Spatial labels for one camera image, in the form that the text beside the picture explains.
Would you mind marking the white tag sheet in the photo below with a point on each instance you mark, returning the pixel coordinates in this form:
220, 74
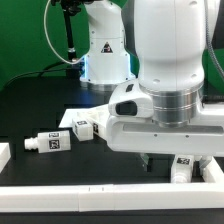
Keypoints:
69, 114

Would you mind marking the white square table top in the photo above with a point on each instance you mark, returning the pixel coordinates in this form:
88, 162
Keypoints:
97, 117

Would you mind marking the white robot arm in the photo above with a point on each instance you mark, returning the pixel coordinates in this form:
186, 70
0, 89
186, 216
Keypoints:
170, 37

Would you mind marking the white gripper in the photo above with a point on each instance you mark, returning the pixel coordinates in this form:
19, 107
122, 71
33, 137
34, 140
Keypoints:
144, 121

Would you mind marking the white front fence rail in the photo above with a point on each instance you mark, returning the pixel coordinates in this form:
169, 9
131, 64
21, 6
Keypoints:
111, 197

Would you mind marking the white left fence block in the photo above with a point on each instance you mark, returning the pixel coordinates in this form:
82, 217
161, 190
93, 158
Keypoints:
5, 155

